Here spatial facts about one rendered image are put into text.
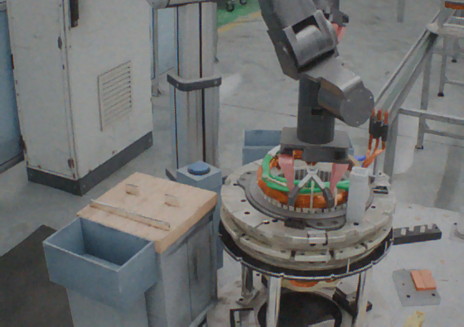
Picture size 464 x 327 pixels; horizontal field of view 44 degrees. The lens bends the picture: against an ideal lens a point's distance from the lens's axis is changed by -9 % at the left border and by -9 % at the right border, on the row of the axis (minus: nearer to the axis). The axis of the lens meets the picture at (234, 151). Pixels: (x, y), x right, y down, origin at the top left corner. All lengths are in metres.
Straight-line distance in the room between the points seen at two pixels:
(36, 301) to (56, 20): 1.40
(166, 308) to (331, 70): 0.53
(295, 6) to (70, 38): 2.41
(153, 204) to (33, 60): 2.29
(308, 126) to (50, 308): 1.91
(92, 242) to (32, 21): 2.27
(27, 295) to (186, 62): 1.58
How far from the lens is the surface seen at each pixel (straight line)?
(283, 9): 0.84
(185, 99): 1.47
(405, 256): 1.55
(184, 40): 1.44
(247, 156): 1.38
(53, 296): 2.71
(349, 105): 0.83
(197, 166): 1.34
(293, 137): 0.93
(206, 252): 1.23
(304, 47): 0.85
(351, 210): 1.04
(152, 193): 1.19
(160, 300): 1.13
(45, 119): 3.43
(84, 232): 1.15
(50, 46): 3.24
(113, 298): 1.02
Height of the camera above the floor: 1.63
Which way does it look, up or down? 24 degrees down
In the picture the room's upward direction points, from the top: straight up
